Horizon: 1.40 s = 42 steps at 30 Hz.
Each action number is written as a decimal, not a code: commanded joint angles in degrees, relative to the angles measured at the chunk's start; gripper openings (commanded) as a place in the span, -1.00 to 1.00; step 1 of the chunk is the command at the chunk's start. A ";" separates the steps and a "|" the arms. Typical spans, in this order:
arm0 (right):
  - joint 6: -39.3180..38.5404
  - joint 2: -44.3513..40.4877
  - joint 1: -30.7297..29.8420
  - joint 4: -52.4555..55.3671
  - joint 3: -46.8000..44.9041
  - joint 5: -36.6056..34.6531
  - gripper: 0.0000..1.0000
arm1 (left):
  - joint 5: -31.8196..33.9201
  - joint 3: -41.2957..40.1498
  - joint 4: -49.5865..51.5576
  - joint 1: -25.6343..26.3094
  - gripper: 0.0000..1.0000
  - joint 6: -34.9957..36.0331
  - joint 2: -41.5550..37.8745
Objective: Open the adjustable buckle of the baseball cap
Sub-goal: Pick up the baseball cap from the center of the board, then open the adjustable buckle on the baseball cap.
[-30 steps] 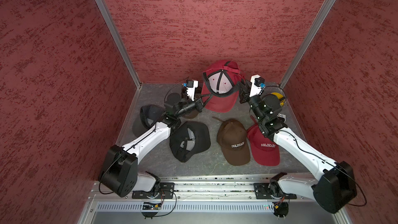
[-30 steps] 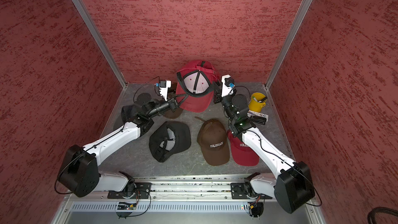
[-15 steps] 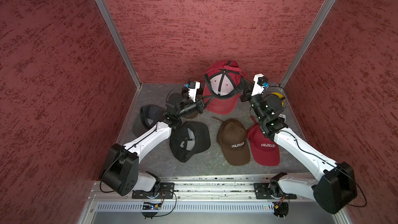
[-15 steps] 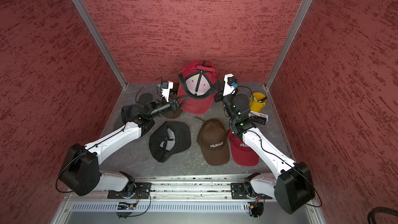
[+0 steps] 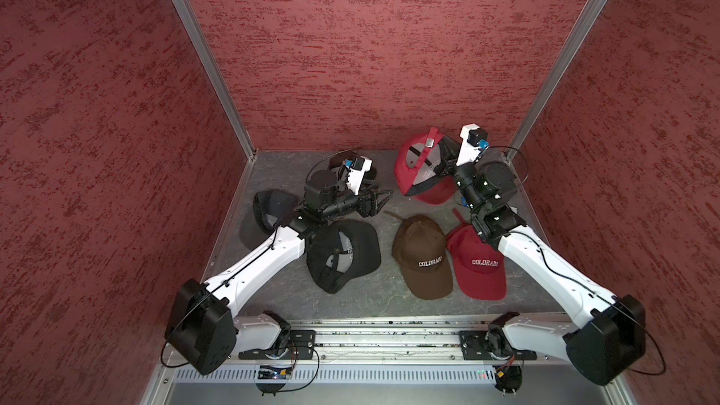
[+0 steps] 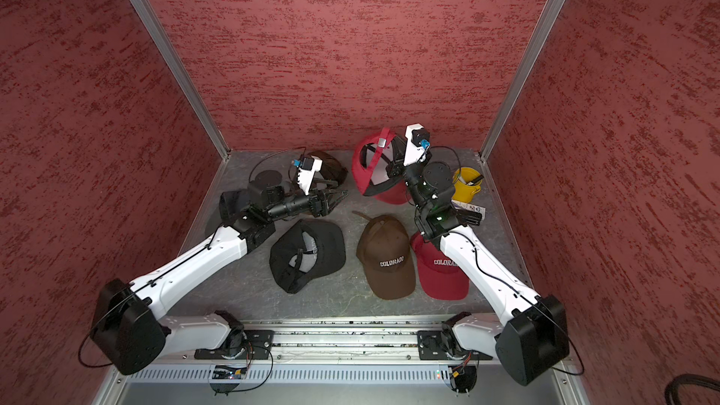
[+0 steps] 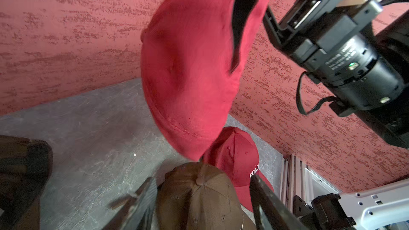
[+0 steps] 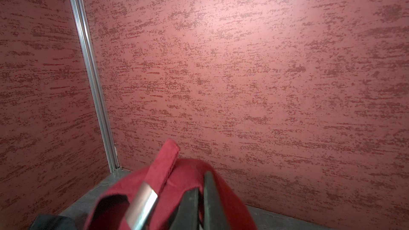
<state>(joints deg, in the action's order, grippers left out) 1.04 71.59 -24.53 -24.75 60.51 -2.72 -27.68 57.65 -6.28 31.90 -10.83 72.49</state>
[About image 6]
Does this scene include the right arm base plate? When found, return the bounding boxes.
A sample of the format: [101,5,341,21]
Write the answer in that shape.
[416,330,495,363]

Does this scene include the black marker in bucket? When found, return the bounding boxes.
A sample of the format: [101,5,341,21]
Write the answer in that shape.
[466,174,484,186]

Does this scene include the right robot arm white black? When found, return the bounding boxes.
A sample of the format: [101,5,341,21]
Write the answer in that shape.
[389,137,571,386]

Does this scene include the red cap with white logo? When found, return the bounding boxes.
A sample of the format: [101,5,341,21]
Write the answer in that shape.
[411,232,470,301]

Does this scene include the corner aluminium profile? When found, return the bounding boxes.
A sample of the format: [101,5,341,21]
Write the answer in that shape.
[479,0,589,161]
[103,0,232,161]

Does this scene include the white staples box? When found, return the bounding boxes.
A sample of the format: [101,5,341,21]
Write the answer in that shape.
[452,200,486,219]

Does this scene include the dark grey cap left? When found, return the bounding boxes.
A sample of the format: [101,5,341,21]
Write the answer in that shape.
[205,189,253,238]

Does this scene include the black cable bundle floor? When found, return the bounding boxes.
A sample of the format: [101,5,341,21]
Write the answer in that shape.
[663,373,720,405]

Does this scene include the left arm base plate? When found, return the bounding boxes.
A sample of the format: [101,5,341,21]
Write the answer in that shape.
[194,330,275,362]

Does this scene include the left corner aluminium profile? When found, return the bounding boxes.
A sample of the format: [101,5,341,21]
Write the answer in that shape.
[103,0,232,161]

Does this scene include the black stapler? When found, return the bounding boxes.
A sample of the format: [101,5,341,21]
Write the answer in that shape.
[457,210,484,226]

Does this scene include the black cap front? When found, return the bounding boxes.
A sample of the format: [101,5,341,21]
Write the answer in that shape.
[269,219,346,294]

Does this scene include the dark brown cap back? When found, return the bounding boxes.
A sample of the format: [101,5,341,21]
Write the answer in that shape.
[309,151,348,189]

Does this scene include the yellow plastic bucket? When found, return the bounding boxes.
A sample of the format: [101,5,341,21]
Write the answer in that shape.
[453,167,484,204]

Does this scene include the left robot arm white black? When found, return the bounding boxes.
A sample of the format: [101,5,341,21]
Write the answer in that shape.
[88,182,348,375]

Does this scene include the aluminium rail frame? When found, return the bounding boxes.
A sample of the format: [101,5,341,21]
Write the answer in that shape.
[92,314,592,405]

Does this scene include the right corner aluminium profile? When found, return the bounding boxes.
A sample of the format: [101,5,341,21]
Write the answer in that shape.
[479,0,589,161]

